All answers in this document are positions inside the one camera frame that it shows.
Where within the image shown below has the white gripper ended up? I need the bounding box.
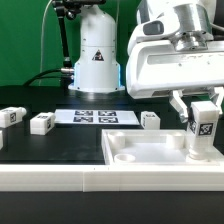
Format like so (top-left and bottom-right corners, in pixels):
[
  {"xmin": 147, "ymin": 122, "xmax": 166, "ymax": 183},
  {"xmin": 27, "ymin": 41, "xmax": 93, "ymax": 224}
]
[{"xmin": 126, "ymin": 42, "xmax": 224, "ymax": 123}]

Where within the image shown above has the white fiducial marker sheet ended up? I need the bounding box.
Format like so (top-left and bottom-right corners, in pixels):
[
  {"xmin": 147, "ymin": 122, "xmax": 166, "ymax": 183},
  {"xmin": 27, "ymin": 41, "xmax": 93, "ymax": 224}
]
[{"xmin": 55, "ymin": 109, "xmax": 139, "ymax": 125}]

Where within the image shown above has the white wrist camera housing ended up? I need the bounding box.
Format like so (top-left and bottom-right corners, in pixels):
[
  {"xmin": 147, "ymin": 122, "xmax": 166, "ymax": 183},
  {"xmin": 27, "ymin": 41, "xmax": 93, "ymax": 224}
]
[{"xmin": 127, "ymin": 16, "xmax": 180, "ymax": 54}]

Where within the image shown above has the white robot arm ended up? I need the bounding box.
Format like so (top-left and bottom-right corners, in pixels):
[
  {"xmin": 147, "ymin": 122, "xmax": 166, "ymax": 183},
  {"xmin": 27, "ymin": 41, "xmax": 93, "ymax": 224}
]
[{"xmin": 71, "ymin": 0, "xmax": 224, "ymax": 122}]

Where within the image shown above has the white cable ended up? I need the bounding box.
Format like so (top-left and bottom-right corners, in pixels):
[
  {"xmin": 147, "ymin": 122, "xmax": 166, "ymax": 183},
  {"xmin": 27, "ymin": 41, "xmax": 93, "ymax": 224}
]
[{"xmin": 39, "ymin": 0, "xmax": 54, "ymax": 87}]

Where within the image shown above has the white square tabletop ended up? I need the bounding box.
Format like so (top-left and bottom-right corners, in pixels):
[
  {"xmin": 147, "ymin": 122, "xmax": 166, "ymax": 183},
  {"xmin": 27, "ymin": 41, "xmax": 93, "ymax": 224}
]
[{"xmin": 101, "ymin": 129, "xmax": 224, "ymax": 166}]

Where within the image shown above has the black cable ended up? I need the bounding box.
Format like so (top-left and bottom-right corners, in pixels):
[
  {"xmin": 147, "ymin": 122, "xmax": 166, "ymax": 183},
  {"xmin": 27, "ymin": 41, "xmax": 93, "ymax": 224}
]
[{"xmin": 22, "ymin": 68, "xmax": 74, "ymax": 88}]

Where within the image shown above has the white fence wall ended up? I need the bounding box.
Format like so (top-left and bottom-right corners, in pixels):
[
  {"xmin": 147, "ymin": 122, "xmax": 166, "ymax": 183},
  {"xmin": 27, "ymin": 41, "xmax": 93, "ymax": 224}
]
[{"xmin": 0, "ymin": 163, "xmax": 224, "ymax": 192}]

